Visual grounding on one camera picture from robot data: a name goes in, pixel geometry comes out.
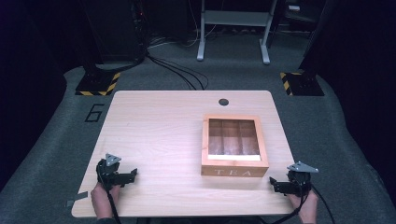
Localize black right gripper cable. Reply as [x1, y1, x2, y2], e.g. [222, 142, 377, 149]
[270, 183, 336, 224]

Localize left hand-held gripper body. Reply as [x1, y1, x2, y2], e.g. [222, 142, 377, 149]
[95, 152, 127, 191]

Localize grey floor tape strip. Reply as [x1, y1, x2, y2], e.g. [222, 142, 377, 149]
[64, 190, 90, 209]

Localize person's right hand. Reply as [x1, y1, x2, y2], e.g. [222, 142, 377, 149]
[287, 188, 319, 224]

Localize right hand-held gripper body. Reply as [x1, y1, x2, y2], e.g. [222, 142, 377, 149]
[286, 161, 319, 198]

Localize person's left hand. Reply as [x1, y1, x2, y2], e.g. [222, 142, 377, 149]
[90, 182, 121, 220]

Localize black floor cables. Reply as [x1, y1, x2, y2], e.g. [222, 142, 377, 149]
[145, 50, 210, 91]

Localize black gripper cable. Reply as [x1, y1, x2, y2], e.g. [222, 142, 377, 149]
[95, 161, 123, 224]
[270, 183, 336, 224]

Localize black cabinet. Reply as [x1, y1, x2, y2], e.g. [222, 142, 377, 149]
[81, 0, 148, 64]

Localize black hazard-striped stand base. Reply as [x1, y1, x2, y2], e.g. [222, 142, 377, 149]
[278, 71, 325, 97]
[75, 71, 121, 97]

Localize wooden tea box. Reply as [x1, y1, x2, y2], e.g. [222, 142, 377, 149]
[200, 113, 270, 178]

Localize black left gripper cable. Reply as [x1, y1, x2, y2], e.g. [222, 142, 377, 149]
[95, 161, 123, 224]

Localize white metal stand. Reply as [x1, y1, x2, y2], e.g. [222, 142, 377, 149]
[196, 0, 279, 65]

